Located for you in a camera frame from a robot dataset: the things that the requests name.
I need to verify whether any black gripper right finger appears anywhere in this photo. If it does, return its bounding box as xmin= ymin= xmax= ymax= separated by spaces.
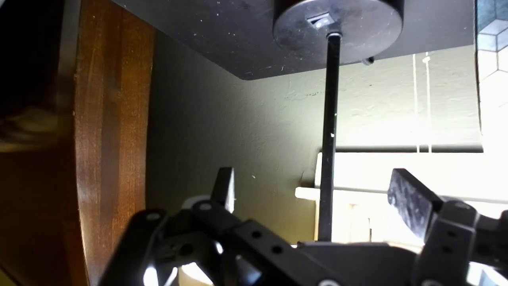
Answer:
xmin=388 ymin=167 xmax=508 ymax=286

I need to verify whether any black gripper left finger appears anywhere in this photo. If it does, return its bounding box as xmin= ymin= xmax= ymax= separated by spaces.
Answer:
xmin=100 ymin=167 xmax=340 ymax=286

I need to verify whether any black pole with round base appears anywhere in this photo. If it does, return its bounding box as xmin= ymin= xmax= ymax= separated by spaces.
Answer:
xmin=272 ymin=0 xmax=405 ymax=245

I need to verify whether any black side table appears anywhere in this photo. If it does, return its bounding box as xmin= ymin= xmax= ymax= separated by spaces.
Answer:
xmin=110 ymin=0 xmax=478 ymax=83

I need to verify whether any white blind cord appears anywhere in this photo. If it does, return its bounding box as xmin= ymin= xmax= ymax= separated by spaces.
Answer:
xmin=421 ymin=53 xmax=432 ymax=156
xmin=412 ymin=53 xmax=420 ymax=156

